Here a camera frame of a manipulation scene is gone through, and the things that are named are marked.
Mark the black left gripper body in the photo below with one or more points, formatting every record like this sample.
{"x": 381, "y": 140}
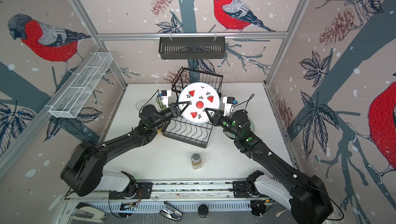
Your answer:
{"x": 164, "y": 117}

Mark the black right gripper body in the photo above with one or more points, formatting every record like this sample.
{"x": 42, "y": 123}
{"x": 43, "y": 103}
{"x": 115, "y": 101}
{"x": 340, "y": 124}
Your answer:
{"x": 229, "y": 123}

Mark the clear glass tumbler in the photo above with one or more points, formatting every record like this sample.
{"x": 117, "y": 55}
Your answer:
{"x": 141, "y": 103}

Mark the white plate blue rim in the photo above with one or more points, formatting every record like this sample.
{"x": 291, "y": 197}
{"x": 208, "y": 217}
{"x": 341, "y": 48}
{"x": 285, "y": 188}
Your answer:
{"x": 201, "y": 96}

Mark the pale green plate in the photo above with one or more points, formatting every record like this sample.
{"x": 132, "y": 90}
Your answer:
{"x": 252, "y": 126}

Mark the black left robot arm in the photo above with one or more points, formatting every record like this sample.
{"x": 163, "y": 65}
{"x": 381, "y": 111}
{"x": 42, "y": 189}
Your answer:
{"x": 84, "y": 171}

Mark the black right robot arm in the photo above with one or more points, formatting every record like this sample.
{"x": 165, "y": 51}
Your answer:
{"x": 310, "y": 202}

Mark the black two-tier dish rack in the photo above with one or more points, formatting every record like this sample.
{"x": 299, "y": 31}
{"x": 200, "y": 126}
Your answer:
{"x": 180, "y": 129}

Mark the spice jar silver lid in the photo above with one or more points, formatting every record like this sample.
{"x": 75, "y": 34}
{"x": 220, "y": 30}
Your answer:
{"x": 196, "y": 161}

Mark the round black cap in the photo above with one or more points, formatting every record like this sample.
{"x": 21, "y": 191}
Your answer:
{"x": 203, "y": 211}

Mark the metal spoon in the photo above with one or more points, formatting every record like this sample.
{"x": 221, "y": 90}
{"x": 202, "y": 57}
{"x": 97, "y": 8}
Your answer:
{"x": 279, "y": 213}

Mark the black stapler centre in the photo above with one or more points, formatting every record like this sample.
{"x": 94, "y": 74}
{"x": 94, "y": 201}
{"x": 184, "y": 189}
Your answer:
{"x": 169, "y": 212}

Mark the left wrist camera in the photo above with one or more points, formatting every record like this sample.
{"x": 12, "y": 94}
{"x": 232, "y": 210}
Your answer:
{"x": 163, "y": 98}

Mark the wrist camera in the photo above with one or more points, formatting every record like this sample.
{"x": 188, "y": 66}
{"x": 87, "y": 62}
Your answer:
{"x": 229, "y": 103}
{"x": 163, "y": 98}

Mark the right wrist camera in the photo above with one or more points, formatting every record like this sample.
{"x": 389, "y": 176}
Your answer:
{"x": 229, "y": 103}

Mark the black hanging wall basket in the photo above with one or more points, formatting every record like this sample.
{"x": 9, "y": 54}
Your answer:
{"x": 192, "y": 48}

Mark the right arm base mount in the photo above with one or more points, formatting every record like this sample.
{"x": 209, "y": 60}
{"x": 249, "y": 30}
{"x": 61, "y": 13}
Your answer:
{"x": 244, "y": 189}

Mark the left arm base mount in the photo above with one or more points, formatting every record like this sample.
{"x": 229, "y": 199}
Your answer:
{"x": 136, "y": 191}

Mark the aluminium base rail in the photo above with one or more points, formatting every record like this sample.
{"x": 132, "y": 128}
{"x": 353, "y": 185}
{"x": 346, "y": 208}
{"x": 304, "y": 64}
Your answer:
{"x": 265, "y": 186}

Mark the white wire mesh shelf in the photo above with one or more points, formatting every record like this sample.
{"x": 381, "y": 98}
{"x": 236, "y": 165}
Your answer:
{"x": 71, "y": 101}

